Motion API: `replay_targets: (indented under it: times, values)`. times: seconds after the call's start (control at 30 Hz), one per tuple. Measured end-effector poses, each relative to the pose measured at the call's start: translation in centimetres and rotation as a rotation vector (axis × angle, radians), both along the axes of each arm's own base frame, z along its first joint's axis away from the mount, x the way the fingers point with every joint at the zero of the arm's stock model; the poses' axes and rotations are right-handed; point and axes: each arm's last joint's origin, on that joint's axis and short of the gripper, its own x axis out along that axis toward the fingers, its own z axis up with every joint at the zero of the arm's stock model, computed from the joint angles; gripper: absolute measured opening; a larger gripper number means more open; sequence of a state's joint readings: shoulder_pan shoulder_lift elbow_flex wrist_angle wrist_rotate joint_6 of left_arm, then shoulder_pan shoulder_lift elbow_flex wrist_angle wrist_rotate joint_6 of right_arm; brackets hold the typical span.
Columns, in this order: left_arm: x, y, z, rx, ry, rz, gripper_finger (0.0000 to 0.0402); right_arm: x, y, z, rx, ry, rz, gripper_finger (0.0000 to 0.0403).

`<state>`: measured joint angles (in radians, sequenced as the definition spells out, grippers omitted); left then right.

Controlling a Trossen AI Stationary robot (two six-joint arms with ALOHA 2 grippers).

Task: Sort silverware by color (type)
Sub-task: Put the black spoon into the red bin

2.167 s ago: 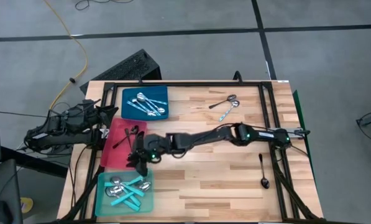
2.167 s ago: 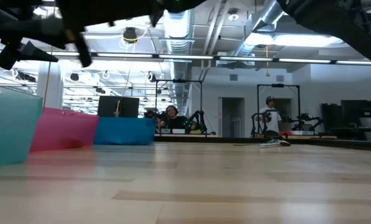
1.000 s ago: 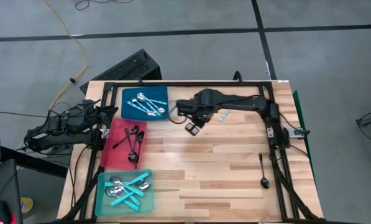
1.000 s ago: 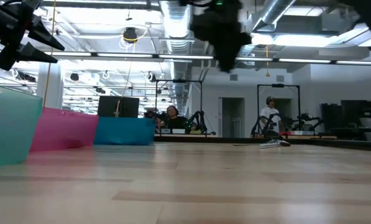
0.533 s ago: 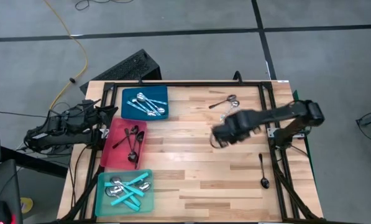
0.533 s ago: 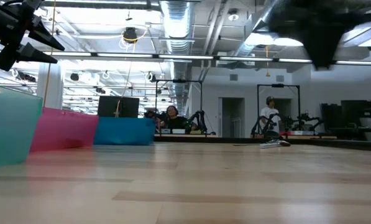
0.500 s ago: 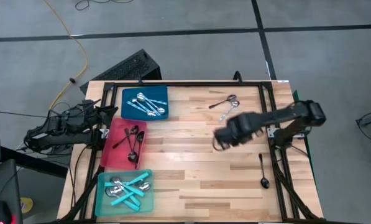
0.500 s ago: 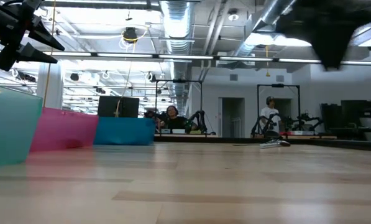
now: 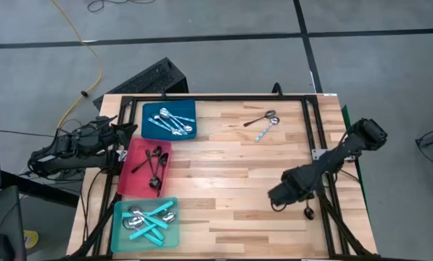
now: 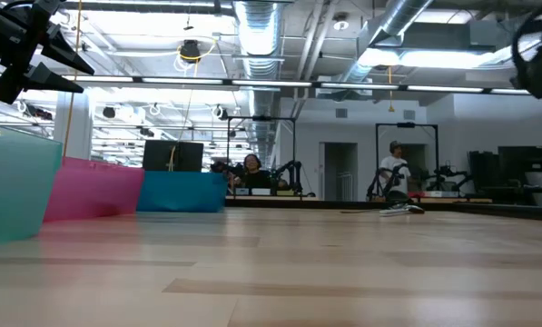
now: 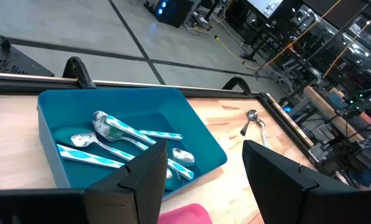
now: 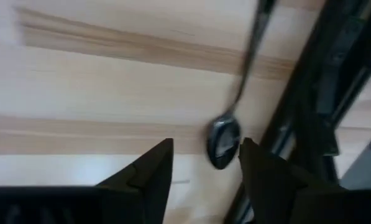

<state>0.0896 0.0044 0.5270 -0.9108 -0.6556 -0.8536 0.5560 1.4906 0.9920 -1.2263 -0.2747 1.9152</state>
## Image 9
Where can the black metal spoon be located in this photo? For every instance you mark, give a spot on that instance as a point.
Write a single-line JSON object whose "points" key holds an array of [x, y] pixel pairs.
{"points": [[163, 159], [270, 114], [157, 150], [154, 183], [157, 163], [309, 214]]}

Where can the black floor beam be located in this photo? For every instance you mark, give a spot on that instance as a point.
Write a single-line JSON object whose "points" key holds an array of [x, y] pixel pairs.
{"points": [[38, 188]]}

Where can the teal translucent plastic bin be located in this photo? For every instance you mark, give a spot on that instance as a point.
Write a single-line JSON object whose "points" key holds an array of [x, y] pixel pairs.
{"points": [[147, 246]]}

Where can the pink plastic bin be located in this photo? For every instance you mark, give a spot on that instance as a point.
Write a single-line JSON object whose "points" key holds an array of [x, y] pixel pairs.
{"points": [[136, 185]]}

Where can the yellow floor marker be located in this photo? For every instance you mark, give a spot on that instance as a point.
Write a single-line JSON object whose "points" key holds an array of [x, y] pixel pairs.
{"points": [[33, 239]]}

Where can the silver mounting plate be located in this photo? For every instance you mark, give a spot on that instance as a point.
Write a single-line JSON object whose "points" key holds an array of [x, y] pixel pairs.
{"points": [[317, 154]]}

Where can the blue plastic bin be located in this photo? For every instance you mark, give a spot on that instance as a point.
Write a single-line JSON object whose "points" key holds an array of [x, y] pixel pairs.
{"points": [[151, 134]]}

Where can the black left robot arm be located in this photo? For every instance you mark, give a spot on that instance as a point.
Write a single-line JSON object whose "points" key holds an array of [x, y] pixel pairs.
{"points": [[74, 150]]}

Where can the black frame clip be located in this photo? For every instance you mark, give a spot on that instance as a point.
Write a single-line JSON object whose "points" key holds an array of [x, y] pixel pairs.
{"points": [[277, 86]]}

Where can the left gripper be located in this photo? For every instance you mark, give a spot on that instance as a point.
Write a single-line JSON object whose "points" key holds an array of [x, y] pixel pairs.
{"points": [[123, 132]]}

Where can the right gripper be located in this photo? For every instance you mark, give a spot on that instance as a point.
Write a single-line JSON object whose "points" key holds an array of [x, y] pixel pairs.
{"points": [[288, 192]]}

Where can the black desk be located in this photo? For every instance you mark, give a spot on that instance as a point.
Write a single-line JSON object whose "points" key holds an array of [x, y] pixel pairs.
{"points": [[9, 210]]}

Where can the black computer mouse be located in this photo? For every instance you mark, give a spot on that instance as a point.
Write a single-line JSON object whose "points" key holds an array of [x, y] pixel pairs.
{"points": [[0, 248]]}

